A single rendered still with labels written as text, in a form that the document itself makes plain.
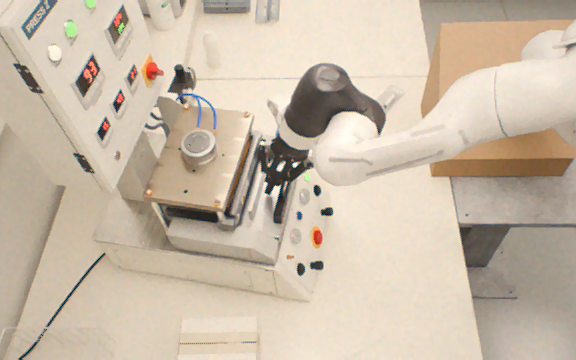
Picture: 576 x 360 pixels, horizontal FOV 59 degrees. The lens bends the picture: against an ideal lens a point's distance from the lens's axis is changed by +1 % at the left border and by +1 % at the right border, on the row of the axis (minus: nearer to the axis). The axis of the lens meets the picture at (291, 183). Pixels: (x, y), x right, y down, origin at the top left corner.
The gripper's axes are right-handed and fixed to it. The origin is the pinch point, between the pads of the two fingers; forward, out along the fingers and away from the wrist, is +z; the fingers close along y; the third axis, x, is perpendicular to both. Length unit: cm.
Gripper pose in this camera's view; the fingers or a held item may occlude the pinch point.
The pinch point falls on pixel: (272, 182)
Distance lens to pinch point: 118.2
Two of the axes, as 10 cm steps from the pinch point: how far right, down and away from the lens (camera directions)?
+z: -2.9, 4.8, 8.3
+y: 9.3, 3.3, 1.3
